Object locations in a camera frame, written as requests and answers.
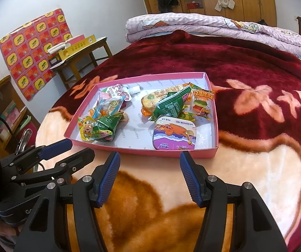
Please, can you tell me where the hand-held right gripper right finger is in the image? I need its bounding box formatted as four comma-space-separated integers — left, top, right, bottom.
180, 151, 288, 252

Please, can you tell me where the pink flat box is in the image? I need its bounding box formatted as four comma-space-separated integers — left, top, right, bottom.
68, 34, 86, 45

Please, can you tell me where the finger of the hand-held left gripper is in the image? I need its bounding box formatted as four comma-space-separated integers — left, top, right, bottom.
14, 148, 96, 187
0, 139, 73, 175

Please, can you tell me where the folded purple quilt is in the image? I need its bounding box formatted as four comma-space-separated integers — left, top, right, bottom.
125, 13, 301, 58

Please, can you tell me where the pink cardboard box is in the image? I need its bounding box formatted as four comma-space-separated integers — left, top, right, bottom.
64, 72, 219, 159

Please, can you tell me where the silver metal spring clip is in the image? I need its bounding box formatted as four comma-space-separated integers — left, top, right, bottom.
15, 129, 34, 155

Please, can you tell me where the peach jelly drink pouch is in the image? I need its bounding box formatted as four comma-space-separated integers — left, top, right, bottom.
99, 83, 141, 103

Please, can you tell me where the black cable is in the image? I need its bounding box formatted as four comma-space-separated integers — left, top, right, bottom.
0, 118, 13, 153

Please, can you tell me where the white rolled paper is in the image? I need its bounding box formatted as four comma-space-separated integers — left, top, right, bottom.
47, 41, 71, 54

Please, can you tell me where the yellow round candy packet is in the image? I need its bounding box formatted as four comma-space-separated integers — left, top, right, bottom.
77, 115, 98, 141

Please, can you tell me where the red yellow patterned wall poster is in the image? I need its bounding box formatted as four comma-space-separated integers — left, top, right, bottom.
0, 8, 73, 101

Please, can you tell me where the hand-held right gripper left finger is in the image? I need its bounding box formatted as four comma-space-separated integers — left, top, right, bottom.
14, 151, 121, 252

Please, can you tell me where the purple white mint tin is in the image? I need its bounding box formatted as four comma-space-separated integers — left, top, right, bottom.
152, 115, 197, 151

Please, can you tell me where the red plastic bin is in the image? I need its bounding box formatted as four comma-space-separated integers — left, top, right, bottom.
14, 114, 41, 147

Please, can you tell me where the yellow candy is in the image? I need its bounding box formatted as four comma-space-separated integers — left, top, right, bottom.
178, 111, 197, 122

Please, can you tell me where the beige hanging towel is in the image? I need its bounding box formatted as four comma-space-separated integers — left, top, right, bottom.
215, 0, 235, 12

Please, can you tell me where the yellow rice cracker packet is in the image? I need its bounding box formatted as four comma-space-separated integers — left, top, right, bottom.
141, 84, 190, 116

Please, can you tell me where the wooden bookshelf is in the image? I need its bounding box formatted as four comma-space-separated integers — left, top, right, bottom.
0, 76, 41, 150

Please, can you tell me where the burger gummy candy packet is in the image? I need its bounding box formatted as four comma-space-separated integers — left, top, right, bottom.
190, 83, 216, 118

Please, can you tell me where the green triangular snack packet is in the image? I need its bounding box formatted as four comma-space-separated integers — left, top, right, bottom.
152, 85, 191, 121
91, 110, 130, 142

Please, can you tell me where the wooden side table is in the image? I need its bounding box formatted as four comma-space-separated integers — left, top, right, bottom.
49, 37, 113, 90

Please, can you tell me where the red peach plush blanket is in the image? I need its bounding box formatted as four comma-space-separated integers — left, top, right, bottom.
35, 30, 301, 252

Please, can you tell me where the yellow flat box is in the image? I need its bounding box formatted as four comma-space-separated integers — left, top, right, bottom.
59, 35, 97, 61

